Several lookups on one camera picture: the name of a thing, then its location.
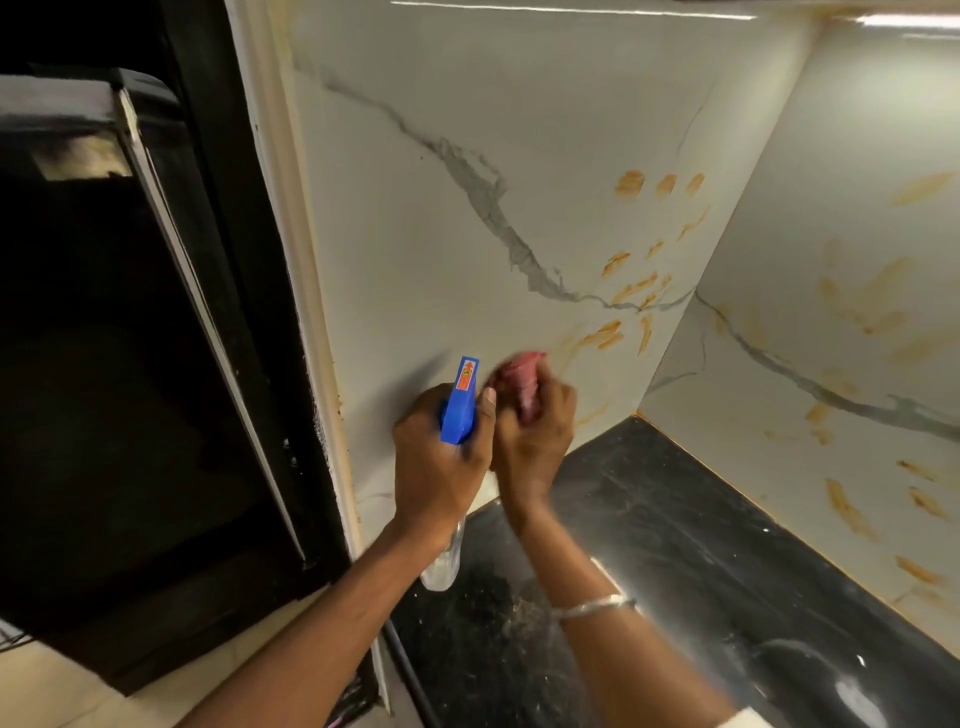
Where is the person's left forearm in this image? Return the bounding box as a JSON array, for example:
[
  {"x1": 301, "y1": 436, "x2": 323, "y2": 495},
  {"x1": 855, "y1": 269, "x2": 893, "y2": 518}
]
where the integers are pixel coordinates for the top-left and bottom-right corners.
[{"x1": 176, "y1": 517, "x2": 463, "y2": 728}]

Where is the person's left hand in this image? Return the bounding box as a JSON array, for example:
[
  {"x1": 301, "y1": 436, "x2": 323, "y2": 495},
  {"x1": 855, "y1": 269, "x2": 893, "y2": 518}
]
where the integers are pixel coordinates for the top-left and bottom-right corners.
[{"x1": 391, "y1": 382, "x2": 499, "y2": 538}]

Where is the person's right forearm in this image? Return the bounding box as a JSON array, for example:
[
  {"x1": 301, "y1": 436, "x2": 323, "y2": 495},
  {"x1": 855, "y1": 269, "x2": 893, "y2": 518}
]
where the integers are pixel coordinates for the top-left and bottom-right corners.
[{"x1": 509, "y1": 502, "x2": 740, "y2": 728}]

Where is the black door frame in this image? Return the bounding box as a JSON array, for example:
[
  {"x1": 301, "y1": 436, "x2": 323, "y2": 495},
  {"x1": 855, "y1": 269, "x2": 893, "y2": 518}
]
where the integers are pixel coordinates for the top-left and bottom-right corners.
[{"x1": 161, "y1": 0, "x2": 354, "y2": 571}]

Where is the black refrigerator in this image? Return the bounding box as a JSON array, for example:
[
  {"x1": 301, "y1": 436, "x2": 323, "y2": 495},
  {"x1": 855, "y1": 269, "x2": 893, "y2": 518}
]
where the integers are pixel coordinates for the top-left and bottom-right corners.
[{"x1": 0, "y1": 68, "x2": 331, "y2": 697}]

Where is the person's right hand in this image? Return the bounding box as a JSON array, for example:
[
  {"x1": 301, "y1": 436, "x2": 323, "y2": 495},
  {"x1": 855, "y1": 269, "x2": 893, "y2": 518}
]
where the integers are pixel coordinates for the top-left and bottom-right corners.
[{"x1": 488, "y1": 363, "x2": 579, "y2": 519}]

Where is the silver bangle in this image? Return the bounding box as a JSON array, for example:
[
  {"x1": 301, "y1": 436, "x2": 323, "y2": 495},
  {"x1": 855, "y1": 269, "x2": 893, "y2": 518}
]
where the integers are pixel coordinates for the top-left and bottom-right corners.
[{"x1": 551, "y1": 593, "x2": 637, "y2": 624}]

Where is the clear spray bottle blue nozzle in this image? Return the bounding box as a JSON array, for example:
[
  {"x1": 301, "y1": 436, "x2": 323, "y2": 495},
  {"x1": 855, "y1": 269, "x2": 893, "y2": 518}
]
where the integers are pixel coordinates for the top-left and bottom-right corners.
[{"x1": 419, "y1": 356, "x2": 481, "y2": 594}]

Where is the pink checked cleaning cloth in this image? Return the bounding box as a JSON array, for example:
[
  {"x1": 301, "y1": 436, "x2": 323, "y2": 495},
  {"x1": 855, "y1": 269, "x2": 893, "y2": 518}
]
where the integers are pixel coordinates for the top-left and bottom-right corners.
[{"x1": 491, "y1": 350, "x2": 550, "y2": 421}]

